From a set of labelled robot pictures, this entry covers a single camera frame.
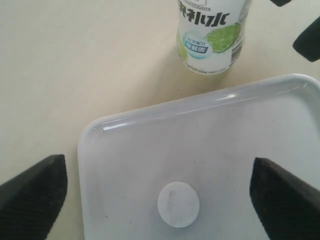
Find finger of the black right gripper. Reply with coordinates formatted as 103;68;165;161
292;17;320;63
270;0;292;7

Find clear Gatorade drink bottle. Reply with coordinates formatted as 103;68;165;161
176;0;252;75

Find white bottle cap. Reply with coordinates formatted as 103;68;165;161
157;181;200;228

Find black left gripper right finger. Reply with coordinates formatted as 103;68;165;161
249;157;320;240

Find white rectangular plastic tray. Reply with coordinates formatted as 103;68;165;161
77;74;320;240

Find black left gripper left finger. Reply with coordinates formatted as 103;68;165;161
0;154;68;240

